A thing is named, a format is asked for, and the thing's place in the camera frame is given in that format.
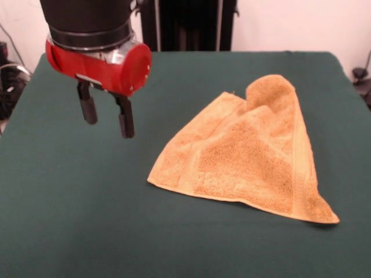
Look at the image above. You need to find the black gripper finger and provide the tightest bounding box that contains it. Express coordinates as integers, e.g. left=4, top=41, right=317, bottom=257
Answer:
left=109, top=92, right=136, bottom=139
left=75, top=81, right=99, bottom=125

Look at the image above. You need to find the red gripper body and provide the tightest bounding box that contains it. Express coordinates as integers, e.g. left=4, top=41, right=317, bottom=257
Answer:
left=45, top=36, right=153, bottom=98

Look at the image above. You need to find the tan terry towel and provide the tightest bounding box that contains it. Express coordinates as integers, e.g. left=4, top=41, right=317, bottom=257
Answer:
left=147, top=74, right=340, bottom=225

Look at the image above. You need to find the black equipment pile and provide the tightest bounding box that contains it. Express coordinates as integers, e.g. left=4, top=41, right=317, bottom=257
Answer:
left=0, top=42, right=31, bottom=119

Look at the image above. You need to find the dark green table cloth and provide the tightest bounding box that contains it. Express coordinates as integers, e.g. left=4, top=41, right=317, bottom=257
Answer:
left=0, top=50, right=371, bottom=278

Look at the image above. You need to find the black floor device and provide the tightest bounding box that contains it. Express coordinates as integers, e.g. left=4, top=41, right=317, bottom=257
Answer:
left=352, top=67, right=371, bottom=109

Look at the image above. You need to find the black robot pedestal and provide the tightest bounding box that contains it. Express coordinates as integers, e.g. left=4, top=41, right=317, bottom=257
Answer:
left=130, top=0, right=240, bottom=52

